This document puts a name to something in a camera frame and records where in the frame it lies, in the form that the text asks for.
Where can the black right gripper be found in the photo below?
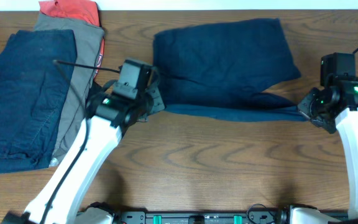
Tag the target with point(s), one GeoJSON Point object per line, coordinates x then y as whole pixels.
{"type": "Point", "coordinates": [304, 107]}

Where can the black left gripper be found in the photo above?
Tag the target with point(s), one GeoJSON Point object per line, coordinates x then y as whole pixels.
{"type": "Point", "coordinates": [160, 105]}

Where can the navy blue shorts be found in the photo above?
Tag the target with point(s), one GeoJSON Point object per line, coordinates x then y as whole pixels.
{"type": "Point", "coordinates": [223, 71]}

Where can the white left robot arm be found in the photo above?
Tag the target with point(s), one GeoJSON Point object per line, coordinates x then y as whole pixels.
{"type": "Point", "coordinates": [108, 114]}

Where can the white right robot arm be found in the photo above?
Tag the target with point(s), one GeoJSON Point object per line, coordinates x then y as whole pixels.
{"type": "Point", "coordinates": [339, 69]}

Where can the grey folded garment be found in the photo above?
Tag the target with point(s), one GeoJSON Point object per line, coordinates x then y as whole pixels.
{"type": "Point", "coordinates": [88, 41]}

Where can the red folded garment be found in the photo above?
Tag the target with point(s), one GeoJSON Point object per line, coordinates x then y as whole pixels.
{"type": "Point", "coordinates": [84, 10]}

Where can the navy folded shorts on pile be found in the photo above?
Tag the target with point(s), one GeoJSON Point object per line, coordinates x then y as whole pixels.
{"type": "Point", "coordinates": [32, 95]}

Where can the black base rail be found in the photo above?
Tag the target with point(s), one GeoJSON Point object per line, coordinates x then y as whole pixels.
{"type": "Point", "coordinates": [256, 214]}

